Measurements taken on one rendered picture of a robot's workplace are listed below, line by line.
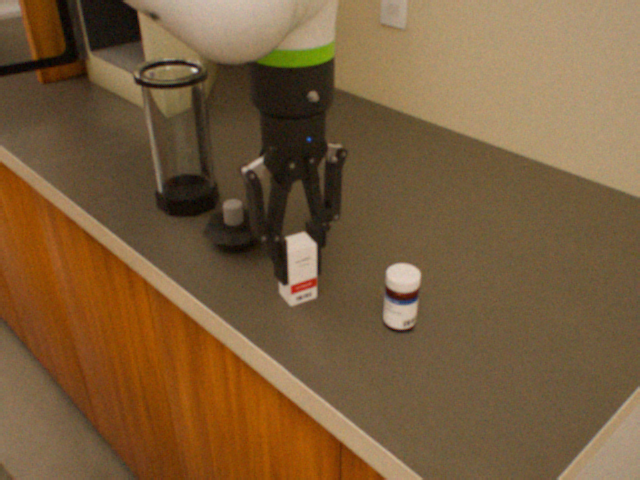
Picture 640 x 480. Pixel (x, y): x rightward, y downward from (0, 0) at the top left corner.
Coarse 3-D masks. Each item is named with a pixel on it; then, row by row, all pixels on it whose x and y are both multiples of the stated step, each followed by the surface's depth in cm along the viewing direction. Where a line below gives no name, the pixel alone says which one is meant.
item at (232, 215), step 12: (228, 204) 95; (240, 204) 95; (216, 216) 98; (228, 216) 95; (240, 216) 95; (204, 228) 97; (216, 228) 95; (228, 228) 95; (240, 228) 95; (216, 240) 94; (228, 240) 94; (240, 240) 94; (252, 240) 95
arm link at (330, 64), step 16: (256, 64) 67; (320, 64) 67; (256, 80) 68; (272, 80) 67; (288, 80) 66; (304, 80) 67; (320, 80) 68; (256, 96) 69; (272, 96) 68; (288, 96) 67; (304, 96) 68; (320, 96) 69; (272, 112) 69; (288, 112) 68; (304, 112) 68
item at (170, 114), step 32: (160, 64) 99; (192, 64) 99; (160, 96) 93; (192, 96) 95; (160, 128) 96; (192, 128) 97; (160, 160) 100; (192, 160) 100; (160, 192) 104; (192, 192) 103
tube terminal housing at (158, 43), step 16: (80, 16) 147; (144, 16) 127; (144, 32) 129; (160, 32) 129; (144, 48) 131; (160, 48) 131; (176, 48) 133; (96, 64) 150; (112, 64) 145; (208, 64) 147; (96, 80) 154; (112, 80) 148; (128, 80) 142; (208, 80) 148; (128, 96) 145; (208, 96) 148
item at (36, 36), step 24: (0, 0) 137; (24, 0) 140; (48, 0) 142; (0, 24) 139; (24, 24) 142; (48, 24) 145; (0, 48) 141; (24, 48) 144; (48, 48) 147; (24, 72) 146
